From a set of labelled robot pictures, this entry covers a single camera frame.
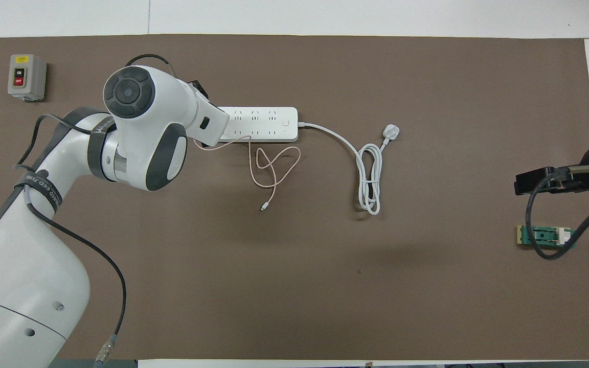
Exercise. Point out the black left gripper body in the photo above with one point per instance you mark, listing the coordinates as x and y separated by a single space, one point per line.
200 88

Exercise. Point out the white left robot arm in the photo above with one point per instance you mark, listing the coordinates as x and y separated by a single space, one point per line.
136 133

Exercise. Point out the white power strip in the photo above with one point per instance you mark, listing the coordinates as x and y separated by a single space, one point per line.
269 124

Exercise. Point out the brown table mat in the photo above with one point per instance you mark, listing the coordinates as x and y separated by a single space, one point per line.
325 281

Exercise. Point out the grey on-off switch box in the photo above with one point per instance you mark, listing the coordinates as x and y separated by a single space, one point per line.
27 76

